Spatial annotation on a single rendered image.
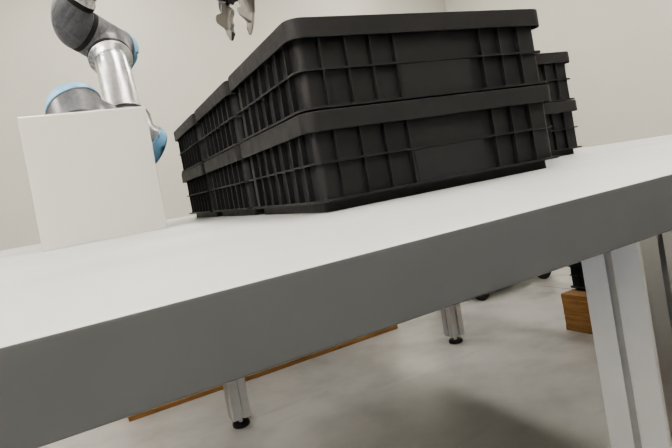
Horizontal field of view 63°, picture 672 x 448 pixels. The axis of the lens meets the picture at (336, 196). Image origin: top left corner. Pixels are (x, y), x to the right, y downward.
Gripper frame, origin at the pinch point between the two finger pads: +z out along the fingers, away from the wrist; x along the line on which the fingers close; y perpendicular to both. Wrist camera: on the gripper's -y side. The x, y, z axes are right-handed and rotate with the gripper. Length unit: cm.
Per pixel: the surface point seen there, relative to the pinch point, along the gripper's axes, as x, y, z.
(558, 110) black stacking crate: 71, -11, 34
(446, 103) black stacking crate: 62, 49, 34
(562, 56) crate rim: 73, -14, 23
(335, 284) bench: 67, 97, 46
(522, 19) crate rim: 71, 37, 23
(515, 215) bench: 74, 87, 45
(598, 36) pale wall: 85, -346, -30
